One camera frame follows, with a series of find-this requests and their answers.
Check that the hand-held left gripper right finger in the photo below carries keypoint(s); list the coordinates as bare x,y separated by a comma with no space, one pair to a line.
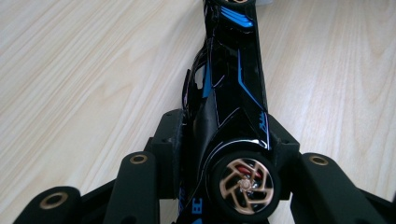
285,149

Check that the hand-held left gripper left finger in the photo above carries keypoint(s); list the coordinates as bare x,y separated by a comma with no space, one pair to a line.
169,155

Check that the black toy car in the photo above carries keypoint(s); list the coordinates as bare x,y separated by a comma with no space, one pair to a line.
230,93

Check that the white tissue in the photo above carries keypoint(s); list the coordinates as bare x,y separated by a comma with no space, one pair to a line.
265,2

